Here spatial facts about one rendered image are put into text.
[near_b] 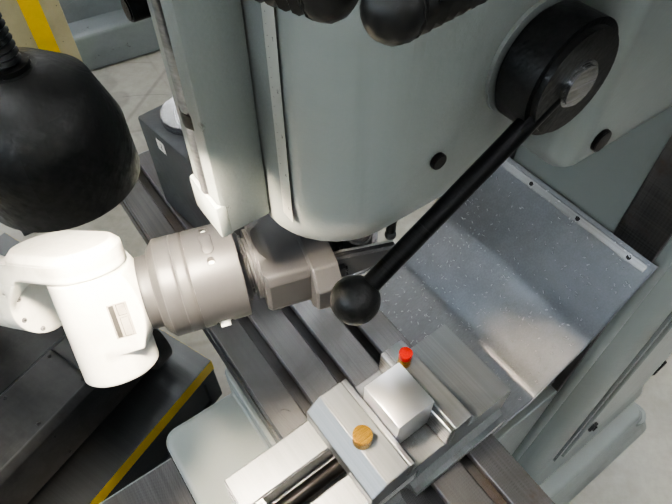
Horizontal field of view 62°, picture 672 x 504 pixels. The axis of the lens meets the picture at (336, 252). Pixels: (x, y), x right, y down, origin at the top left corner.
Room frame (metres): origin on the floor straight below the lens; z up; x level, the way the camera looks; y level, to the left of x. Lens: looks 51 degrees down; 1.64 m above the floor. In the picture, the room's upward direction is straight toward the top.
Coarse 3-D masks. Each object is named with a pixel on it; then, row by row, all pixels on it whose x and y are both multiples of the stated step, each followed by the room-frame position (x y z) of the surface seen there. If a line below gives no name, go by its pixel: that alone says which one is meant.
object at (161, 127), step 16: (160, 112) 0.68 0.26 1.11; (176, 112) 0.68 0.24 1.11; (144, 128) 0.68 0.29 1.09; (160, 128) 0.66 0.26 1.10; (176, 128) 0.65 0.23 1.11; (160, 144) 0.65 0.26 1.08; (176, 144) 0.63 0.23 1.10; (160, 160) 0.66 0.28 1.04; (176, 160) 0.62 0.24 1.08; (160, 176) 0.68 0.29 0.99; (176, 176) 0.63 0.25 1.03; (176, 192) 0.65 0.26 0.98; (192, 192) 0.60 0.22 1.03; (176, 208) 0.66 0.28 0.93; (192, 208) 0.61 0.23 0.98; (192, 224) 0.63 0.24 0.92
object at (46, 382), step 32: (0, 352) 0.58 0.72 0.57; (32, 352) 0.58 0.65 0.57; (64, 352) 0.55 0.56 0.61; (0, 384) 0.50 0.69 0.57; (32, 384) 0.49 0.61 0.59; (64, 384) 0.49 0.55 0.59; (128, 384) 0.54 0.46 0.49; (0, 416) 0.42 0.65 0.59; (32, 416) 0.42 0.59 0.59; (64, 416) 0.43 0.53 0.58; (96, 416) 0.46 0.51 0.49; (0, 448) 0.36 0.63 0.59; (32, 448) 0.37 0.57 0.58; (64, 448) 0.39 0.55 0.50; (0, 480) 0.31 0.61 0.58; (32, 480) 0.33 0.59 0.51
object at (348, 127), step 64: (512, 0) 0.27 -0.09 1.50; (256, 64) 0.27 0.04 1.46; (320, 64) 0.23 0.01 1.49; (384, 64) 0.23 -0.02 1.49; (448, 64) 0.25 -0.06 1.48; (320, 128) 0.23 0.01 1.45; (384, 128) 0.23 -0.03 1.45; (448, 128) 0.25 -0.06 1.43; (320, 192) 0.23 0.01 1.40; (384, 192) 0.23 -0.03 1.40
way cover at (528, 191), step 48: (480, 192) 0.62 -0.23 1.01; (528, 192) 0.58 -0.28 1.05; (432, 240) 0.60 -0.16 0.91; (480, 240) 0.57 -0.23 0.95; (528, 240) 0.53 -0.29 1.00; (384, 288) 0.55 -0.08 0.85; (432, 288) 0.53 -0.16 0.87; (480, 288) 0.50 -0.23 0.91; (528, 288) 0.48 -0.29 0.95; (576, 288) 0.45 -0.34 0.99; (624, 288) 0.42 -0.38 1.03; (480, 336) 0.44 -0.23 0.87; (528, 336) 0.42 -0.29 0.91; (576, 336) 0.40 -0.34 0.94; (528, 384) 0.36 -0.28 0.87
